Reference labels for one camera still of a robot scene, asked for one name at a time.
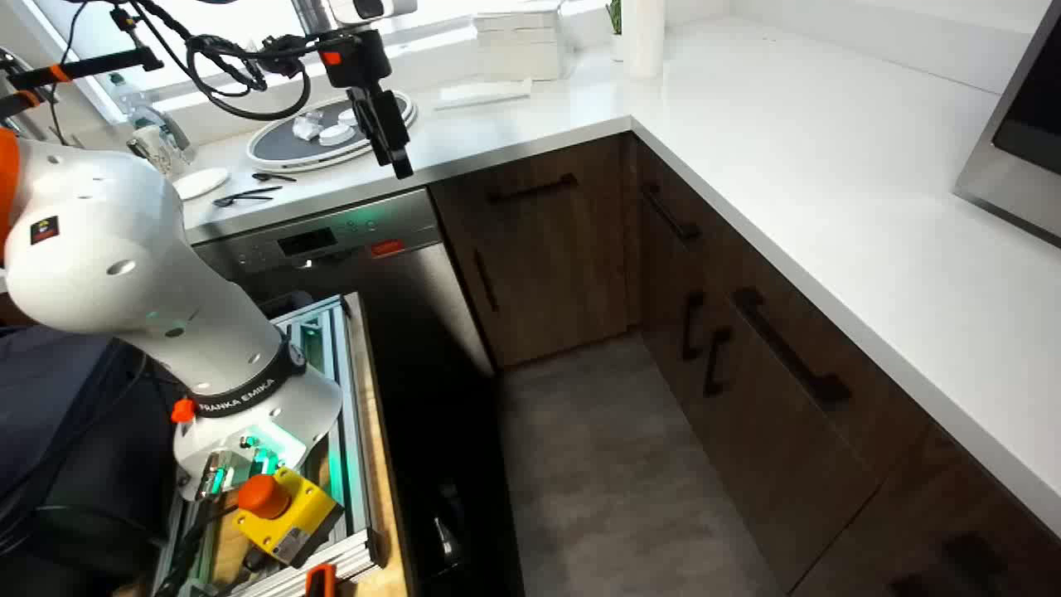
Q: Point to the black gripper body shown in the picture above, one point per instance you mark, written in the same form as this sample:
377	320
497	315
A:
378	116

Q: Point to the dark blue fabric cover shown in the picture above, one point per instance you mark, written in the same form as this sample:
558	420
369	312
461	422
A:
66	441

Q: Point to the stainless steel microwave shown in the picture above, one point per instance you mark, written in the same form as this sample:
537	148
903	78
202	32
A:
1030	120

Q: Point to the dark metal utensil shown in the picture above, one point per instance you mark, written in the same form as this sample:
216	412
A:
245	196
274	178

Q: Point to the dark wood sink cabinet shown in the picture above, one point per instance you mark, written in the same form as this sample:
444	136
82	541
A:
552	275

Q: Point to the white paper towel roll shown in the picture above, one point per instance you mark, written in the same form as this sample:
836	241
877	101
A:
643	37

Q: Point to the long dark wood base cabinet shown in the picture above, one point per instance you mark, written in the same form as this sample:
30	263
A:
764	441

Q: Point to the black camera stand bar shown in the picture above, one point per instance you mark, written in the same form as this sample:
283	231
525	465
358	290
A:
99	63

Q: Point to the green grass plant white pot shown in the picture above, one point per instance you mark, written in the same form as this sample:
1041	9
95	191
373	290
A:
615	13

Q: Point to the clear glass bottle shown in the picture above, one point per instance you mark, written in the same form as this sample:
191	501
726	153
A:
152	136

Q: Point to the white drying mat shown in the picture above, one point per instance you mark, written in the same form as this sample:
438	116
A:
482	94

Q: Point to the beige rectangular box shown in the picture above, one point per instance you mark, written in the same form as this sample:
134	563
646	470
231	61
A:
519	45

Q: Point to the dark wood white-lined drawer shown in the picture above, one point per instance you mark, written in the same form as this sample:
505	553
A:
938	518

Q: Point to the stainless steel dishwasher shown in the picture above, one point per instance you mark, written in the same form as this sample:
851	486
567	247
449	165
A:
333	236

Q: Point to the small white object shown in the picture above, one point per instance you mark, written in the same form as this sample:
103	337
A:
337	134
306	128

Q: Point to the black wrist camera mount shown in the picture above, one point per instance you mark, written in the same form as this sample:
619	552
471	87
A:
356	61

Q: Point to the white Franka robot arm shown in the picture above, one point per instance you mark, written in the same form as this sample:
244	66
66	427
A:
99	242

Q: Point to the small orange clamp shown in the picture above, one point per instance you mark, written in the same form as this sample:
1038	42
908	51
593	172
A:
320	581

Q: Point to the round grey white-rimmed tray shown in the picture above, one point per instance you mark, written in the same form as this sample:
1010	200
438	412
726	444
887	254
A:
285	150

